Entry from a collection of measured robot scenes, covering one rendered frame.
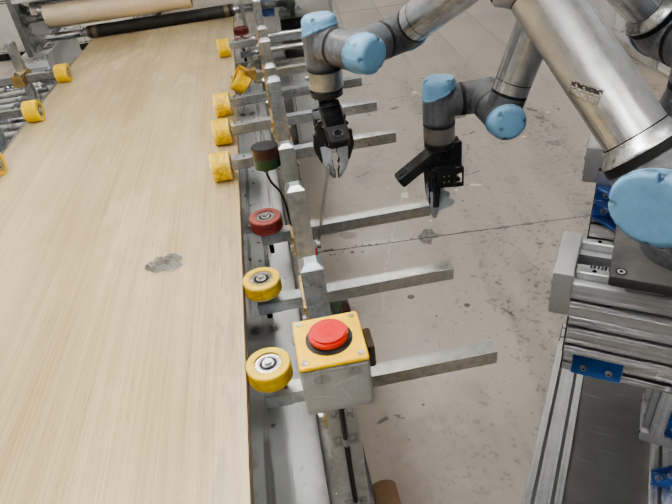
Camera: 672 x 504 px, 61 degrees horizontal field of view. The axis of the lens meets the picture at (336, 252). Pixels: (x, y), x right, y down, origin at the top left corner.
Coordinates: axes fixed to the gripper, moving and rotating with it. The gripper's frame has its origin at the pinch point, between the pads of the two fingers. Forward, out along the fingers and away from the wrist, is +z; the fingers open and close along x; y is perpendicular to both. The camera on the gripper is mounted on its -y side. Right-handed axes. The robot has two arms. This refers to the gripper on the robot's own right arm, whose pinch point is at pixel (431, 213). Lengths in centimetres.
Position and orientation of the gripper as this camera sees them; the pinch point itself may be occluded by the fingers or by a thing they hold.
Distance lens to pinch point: 150.1
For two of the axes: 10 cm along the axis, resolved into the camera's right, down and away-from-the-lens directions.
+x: -1.6, -5.6, 8.2
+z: 1.1, 8.1, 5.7
